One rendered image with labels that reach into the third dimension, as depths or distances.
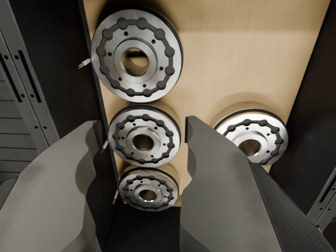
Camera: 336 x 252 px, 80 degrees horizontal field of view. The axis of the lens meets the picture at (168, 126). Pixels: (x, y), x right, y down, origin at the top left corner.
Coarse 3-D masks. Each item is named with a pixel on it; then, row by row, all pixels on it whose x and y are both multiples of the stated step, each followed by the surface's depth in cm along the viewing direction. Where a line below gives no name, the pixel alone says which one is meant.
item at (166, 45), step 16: (112, 16) 20; (128, 16) 20; (144, 16) 20; (96, 32) 21; (112, 32) 21; (128, 32) 21; (144, 32) 21; (160, 32) 21; (96, 48) 22; (112, 48) 22; (160, 48) 21; (176, 48) 21; (96, 64) 23; (112, 64) 23; (160, 64) 22; (176, 64) 22; (112, 80) 24; (160, 80) 24; (176, 80) 23; (128, 96) 25; (144, 96) 24; (160, 96) 24
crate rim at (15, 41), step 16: (0, 0) 14; (0, 16) 14; (16, 16) 15; (16, 32) 15; (16, 48) 16; (16, 64) 16; (32, 64) 16; (32, 80) 17; (32, 96) 18; (48, 96) 18; (48, 112) 19; (48, 128) 20; (320, 192) 22; (320, 208) 23; (96, 240) 30
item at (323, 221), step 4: (332, 196) 22; (332, 200) 22; (328, 204) 22; (332, 204) 22; (324, 208) 23; (328, 208) 23; (332, 208) 23; (324, 212) 23; (328, 212) 23; (332, 212) 23; (320, 216) 24; (324, 216) 24; (328, 216) 23; (332, 216) 23; (316, 220) 24; (320, 220) 24; (324, 220) 24; (328, 220) 24; (316, 224) 24; (320, 224) 24; (324, 224) 24; (320, 228) 25; (324, 228) 25
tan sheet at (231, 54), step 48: (96, 0) 22; (144, 0) 22; (192, 0) 21; (240, 0) 21; (288, 0) 21; (192, 48) 24; (240, 48) 24; (288, 48) 23; (192, 96) 27; (240, 96) 27; (288, 96) 26
